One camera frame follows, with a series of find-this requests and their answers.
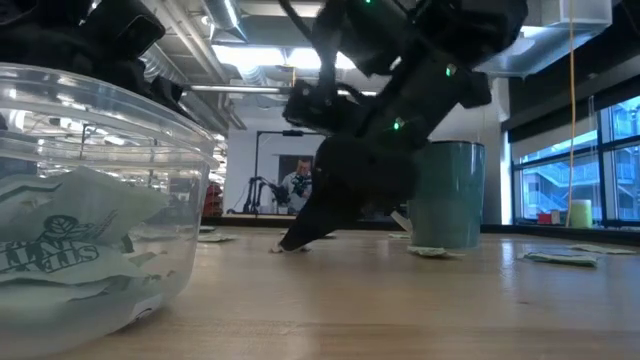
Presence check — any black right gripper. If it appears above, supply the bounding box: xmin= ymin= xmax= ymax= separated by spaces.
xmin=277 ymin=54 xmax=494 ymax=252

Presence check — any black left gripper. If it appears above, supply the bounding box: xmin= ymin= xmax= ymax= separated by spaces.
xmin=0 ymin=0 xmax=189 ymax=119

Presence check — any person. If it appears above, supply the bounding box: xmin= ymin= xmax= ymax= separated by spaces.
xmin=279 ymin=157 xmax=317 ymax=214

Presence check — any silver ceiling pipe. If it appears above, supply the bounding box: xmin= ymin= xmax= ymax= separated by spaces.
xmin=187 ymin=84 xmax=296 ymax=95

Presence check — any ceiling light panel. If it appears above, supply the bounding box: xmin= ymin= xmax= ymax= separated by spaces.
xmin=212 ymin=44 xmax=357 ymax=71

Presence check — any red cabinet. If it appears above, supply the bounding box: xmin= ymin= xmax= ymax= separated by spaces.
xmin=203 ymin=182 xmax=224 ymax=218

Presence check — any white mug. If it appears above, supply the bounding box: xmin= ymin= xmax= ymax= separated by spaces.
xmin=390 ymin=140 xmax=487 ymax=250

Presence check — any black framed window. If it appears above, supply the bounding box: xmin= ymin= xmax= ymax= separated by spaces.
xmin=509 ymin=94 xmax=640 ymax=224

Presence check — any yellow green cylinder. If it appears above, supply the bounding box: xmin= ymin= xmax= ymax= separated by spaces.
xmin=568 ymin=199 xmax=594 ymax=230

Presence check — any grey ceiling air unit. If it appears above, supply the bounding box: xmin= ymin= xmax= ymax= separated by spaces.
xmin=474 ymin=0 xmax=614 ymax=79

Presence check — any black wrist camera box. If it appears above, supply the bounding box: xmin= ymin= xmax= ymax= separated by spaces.
xmin=282 ymin=82 xmax=374 ymax=139
xmin=79 ymin=0 xmax=167 ymax=57

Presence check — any black metal rig frame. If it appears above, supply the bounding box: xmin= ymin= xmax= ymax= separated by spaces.
xmin=253 ymin=128 xmax=326 ymax=216

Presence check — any silver ventilation duct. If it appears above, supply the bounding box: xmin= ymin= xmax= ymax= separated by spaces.
xmin=202 ymin=0 xmax=271 ymax=86

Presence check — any black camera cable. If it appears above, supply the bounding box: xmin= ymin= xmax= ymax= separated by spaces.
xmin=277 ymin=0 xmax=346 ymax=101

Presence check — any yellow extension cable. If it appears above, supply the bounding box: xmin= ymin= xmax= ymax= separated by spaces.
xmin=564 ymin=0 xmax=577 ymax=227

